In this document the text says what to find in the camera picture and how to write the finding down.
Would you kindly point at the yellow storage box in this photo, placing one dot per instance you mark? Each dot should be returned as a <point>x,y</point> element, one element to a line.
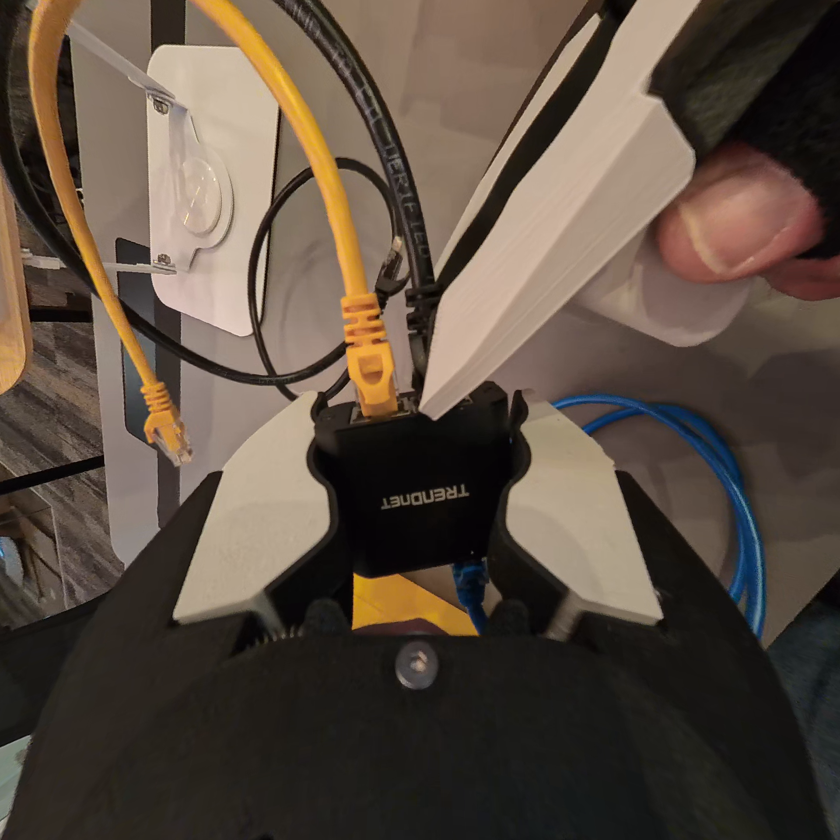
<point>407,604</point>

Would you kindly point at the wooden board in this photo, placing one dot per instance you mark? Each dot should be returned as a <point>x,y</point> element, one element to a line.
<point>10,295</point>

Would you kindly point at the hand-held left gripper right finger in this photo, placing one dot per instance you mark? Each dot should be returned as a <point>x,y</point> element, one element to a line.
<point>577,525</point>

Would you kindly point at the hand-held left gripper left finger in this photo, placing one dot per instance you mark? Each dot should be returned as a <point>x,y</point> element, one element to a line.
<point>262,525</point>

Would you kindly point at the person's right hand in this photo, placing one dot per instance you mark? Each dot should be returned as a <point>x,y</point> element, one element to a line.
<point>741,216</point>

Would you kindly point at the clear plastic bracket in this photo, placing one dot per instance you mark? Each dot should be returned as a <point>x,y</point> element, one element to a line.
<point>193,190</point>

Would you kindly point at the black network switch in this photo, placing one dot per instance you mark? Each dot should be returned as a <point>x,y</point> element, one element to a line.
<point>413,485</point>

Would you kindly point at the white mounting plate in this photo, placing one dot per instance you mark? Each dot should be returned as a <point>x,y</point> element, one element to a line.
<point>243,131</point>

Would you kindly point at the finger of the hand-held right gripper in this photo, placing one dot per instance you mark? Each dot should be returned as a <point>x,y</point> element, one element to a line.
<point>558,249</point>
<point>512,134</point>

